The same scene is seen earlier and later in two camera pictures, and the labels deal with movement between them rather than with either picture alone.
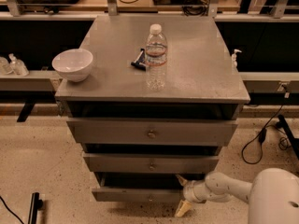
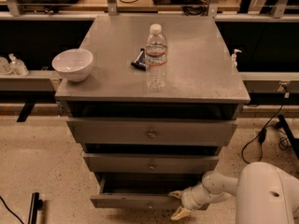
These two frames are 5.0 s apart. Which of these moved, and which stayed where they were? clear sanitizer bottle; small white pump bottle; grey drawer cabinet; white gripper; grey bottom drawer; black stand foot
Moved: white gripper; grey bottom drawer
Stayed: small white pump bottle; black stand foot; grey drawer cabinet; clear sanitizer bottle
